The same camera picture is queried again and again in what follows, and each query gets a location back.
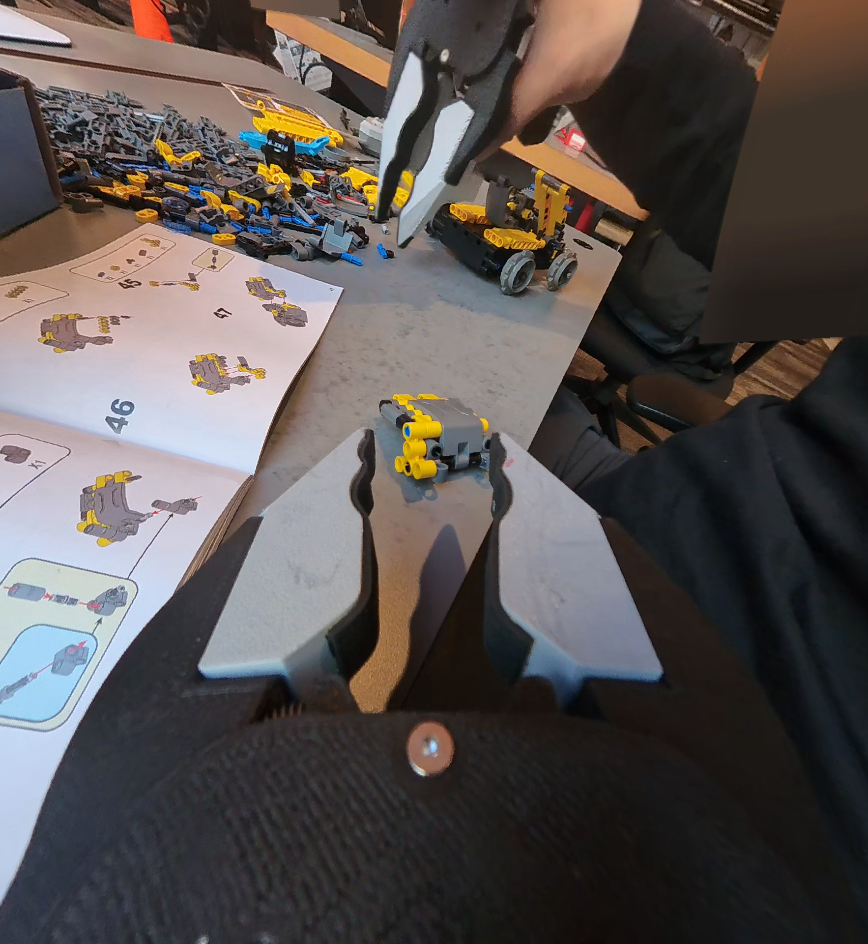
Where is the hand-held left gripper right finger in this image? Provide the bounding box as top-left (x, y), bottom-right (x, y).
top-left (487, 431), bottom-right (664, 712)

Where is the white flat stand base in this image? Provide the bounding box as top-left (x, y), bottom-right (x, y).
top-left (0, 0), bottom-right (74, 47)

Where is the person's right forearm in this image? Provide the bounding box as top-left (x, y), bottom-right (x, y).
top-left (563, 0), bottom-right (763, 215)

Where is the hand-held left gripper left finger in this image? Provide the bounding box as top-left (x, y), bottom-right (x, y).
top-left (198, 428), bottom-right (377, 694)

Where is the open instruction booklet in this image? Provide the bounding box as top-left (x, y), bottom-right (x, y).
top-left (0, 223), bottom-right (345, 944)

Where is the orange object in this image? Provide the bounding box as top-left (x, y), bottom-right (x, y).
top-left (130, 0), bottom-right (177, 45)

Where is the yellow grey toy brick assembly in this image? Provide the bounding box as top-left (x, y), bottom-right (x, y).
top-left (378, 393), bottom-right (492, 484)

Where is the light blue toy tool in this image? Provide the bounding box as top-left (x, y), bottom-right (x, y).
top-left (238, 129), bottom-right (343, 152)

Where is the yellow black toy vehicle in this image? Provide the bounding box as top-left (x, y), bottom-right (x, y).
top-left (427, 170), bottom-right (580, 297)

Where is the person's right hand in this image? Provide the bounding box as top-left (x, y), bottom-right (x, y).
top-left (478, 0), bottom-right (645, 167)

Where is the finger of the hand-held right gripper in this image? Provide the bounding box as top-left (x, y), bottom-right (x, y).
top-left (375, 53), bottom-right (442, 222)
top-left (397, 98), bottom-right (477, 248)

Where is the yellow sticker sheet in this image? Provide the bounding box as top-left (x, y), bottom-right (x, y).
top-left (224, 83), bottom-right (310, 112)

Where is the pile of toy parts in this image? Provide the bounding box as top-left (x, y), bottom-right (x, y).
top-left (36, 85), bottom-right (405, 263)

